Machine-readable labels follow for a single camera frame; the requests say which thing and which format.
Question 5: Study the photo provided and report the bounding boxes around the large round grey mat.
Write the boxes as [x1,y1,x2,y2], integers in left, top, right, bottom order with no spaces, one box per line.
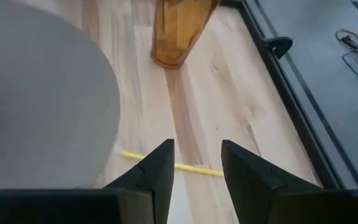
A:
[0,0,121,194]

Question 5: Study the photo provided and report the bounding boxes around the cables on floor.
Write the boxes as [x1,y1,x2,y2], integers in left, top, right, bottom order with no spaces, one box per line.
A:
[335,28,358,98]

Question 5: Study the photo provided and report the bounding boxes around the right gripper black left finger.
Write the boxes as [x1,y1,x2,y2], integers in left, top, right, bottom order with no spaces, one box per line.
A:
[0,138,176,224]

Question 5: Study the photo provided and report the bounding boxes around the black metal table frame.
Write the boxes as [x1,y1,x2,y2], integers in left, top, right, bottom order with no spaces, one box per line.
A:
[221,0,358,191]

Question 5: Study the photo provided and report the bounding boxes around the black frame clamp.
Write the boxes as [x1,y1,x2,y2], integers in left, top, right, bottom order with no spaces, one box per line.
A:
[265,36,294,60]

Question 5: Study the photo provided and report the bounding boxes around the amber translucent cup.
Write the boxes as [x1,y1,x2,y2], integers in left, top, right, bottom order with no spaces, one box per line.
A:
[150,0,222,69]

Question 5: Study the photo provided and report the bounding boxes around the yellow chopstick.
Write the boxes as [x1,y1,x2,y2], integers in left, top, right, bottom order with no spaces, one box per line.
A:
[121,150,225,179]

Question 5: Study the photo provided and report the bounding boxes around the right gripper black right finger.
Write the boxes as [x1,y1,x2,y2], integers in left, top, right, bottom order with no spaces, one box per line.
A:
[221,139,358,224]

